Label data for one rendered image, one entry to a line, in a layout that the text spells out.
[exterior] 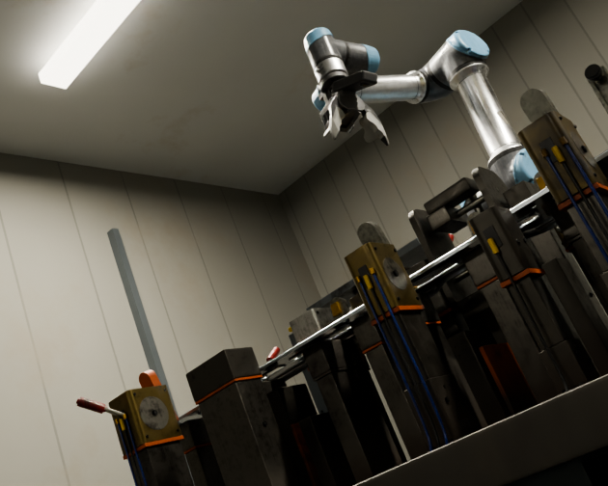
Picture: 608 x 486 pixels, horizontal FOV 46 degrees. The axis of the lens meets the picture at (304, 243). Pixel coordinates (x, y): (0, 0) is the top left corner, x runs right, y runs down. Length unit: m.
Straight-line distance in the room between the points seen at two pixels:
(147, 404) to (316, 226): 3.50
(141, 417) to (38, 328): 1.90
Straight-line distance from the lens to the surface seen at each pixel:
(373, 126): 1.68
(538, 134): 1.01
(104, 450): 3.31
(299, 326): 1.65
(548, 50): 4.31
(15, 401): 3.19
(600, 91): 1.43
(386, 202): 4.60
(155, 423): 1.54
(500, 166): 1.92
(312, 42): 1.79
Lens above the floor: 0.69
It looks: 20 degrees up
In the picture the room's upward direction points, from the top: 23 degrees counter-clockwise
